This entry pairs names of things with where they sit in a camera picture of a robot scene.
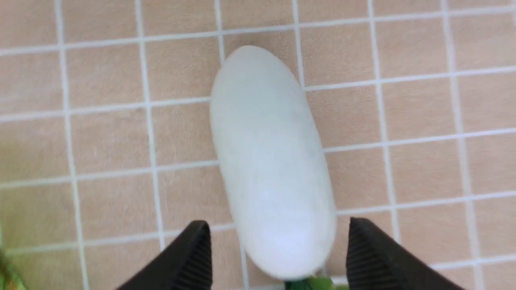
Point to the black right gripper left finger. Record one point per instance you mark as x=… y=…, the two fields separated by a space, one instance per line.
x=186 y=264

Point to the checkered beige tablecloth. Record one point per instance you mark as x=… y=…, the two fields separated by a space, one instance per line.
x=106 y=151

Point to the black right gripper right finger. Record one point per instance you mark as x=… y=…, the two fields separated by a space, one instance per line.
x=375 y=261

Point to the white radish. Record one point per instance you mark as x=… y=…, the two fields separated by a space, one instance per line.
x=273 y=165

